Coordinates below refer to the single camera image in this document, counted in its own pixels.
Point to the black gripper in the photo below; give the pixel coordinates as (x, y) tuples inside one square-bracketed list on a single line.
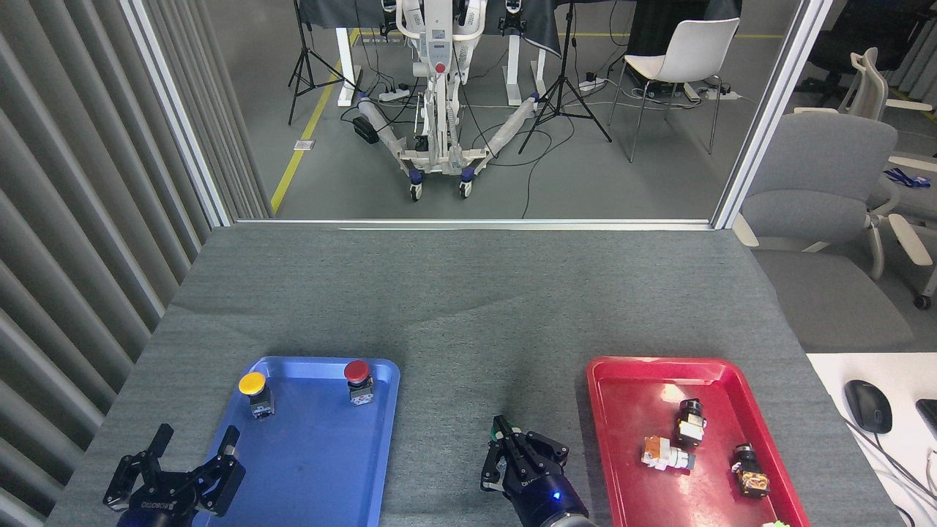
[(161, 505), (545, 501)]

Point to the green push button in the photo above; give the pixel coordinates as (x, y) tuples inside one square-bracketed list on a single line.
[(495, 437)]

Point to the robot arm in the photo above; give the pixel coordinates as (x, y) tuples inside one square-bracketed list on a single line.
[(575, 522)]

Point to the yellow push button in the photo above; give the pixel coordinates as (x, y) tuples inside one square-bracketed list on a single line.
[(252, 383)]

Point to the red push button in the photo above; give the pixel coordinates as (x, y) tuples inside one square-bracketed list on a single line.
[(356, 370)]

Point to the blue plastic tray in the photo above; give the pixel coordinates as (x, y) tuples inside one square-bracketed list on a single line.
[(315, 468)]

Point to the red plastic tray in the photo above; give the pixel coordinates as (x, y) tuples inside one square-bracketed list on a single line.
[(629, 410)]

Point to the floor socket plate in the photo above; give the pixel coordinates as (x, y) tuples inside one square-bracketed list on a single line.
[(304, 145)]

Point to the white desk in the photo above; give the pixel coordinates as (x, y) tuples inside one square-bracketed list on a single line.
[(842, 369)]

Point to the black power adapter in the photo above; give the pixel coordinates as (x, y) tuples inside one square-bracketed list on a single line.
[(365, 129)]

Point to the black computer mouse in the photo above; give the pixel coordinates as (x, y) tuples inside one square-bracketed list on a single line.
[(868, 406)]

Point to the black tripod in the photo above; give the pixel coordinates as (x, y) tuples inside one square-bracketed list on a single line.
[(301, 51), (562, 84)]

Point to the white power strip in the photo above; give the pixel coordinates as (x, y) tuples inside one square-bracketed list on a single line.
[(717, 93), (591, 84), (394, 94)]

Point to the white desk leg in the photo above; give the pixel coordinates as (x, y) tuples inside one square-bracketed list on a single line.
[(345, 66), (514, 69)]

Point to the flat black device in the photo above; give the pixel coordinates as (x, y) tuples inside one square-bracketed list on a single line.
[(930, 416)]

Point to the grey office chair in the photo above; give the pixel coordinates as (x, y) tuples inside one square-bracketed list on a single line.
[(820, 168)]

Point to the white wheeled stand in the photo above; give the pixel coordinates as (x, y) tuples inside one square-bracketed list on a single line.
[(438, 44)]

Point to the black table cloth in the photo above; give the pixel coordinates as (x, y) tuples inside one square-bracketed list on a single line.
[(542, 22)]

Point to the white plastic chair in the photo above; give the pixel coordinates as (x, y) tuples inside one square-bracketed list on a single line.
[(695, 47)]

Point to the black office chair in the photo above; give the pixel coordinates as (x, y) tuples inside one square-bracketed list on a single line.
[(849, 36)]

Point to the orange white switch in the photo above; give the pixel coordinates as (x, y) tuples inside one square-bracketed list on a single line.
[(662, 454)]

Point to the black white switch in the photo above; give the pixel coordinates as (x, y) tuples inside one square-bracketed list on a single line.
[(690, 424)]

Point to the black orange switch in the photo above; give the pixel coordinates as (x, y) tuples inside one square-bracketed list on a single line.
[(750, 472)]

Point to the silver table edge rail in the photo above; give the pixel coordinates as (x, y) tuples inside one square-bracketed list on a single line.
[(476, 223)]

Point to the silver post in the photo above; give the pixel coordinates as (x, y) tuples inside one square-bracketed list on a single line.
[(772, 110), (176, 110)]

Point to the white frame office chair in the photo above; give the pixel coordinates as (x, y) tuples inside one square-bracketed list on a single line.
[(870, 88)]

